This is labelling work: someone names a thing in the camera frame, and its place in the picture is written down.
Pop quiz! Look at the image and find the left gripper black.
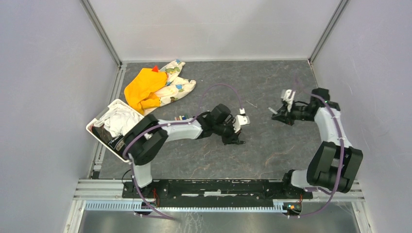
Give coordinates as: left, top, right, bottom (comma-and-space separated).
213, 118, 242, 146

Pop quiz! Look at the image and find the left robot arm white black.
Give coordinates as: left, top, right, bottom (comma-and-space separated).
122, 104, 250, 198

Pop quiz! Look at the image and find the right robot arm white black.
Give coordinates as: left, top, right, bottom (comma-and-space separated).
272, 88, 363, 198

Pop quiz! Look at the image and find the cream patterned cloth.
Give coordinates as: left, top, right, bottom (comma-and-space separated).
142, 59, 197, 116

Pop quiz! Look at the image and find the yellow orange cloth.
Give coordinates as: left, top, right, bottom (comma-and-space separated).
124, 66, 168, 115

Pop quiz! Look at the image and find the black garment in basket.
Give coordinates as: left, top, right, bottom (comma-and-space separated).
91, 126, 126, 153

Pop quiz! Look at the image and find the white laundry basket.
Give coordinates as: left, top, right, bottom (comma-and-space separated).
86, 99, 144, 163

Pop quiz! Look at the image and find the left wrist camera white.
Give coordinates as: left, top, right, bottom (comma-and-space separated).
233, 115, 250, 133

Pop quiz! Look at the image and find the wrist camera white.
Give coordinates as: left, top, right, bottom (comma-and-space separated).
233, 115, 250, 133
281, 89, 296, 112

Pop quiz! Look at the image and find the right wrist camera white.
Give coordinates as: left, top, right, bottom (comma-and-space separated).
281, 89, 296, 112

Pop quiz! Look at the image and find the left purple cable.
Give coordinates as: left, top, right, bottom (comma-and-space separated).
122, 83, 246, 221

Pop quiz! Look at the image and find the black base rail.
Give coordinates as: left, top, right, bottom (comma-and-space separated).
140, 179, 313, 207

